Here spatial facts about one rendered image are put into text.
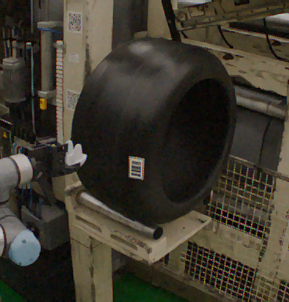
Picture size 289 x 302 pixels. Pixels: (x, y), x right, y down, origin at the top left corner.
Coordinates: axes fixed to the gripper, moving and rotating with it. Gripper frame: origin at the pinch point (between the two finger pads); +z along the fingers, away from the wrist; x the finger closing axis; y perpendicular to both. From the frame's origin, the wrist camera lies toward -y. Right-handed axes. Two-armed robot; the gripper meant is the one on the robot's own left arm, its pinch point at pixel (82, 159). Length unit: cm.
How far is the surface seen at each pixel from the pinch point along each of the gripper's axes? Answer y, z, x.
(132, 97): 16.1, 12.4, -4.7
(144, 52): 27.0, 24.1, 2.0
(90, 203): -27.5, 24.5, 18.8
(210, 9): 42, 64, 5
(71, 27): 31, 25, 35
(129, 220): -27.0, 24.8, 1.5
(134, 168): -1.7, 9.9, -9.9
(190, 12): 39, 64, 14
